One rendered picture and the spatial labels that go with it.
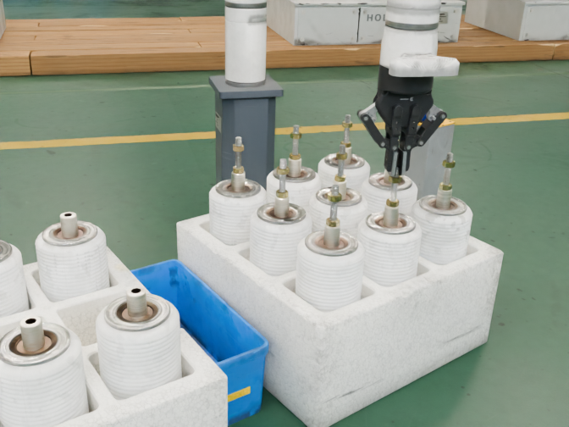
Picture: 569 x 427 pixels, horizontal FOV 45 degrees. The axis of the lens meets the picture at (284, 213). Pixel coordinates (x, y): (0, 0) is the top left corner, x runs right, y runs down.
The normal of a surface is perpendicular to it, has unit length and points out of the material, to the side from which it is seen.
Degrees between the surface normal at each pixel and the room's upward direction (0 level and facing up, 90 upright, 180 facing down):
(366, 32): 90
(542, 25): 90
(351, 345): 90
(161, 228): 0
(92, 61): 90
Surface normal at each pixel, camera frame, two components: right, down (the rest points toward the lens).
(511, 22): -0.97, 0.08
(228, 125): -0.50, 0.34
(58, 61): 0.26, 0.41
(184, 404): 0.56, 0.37
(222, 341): -0.82, 0.18
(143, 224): 0.04, -0.91
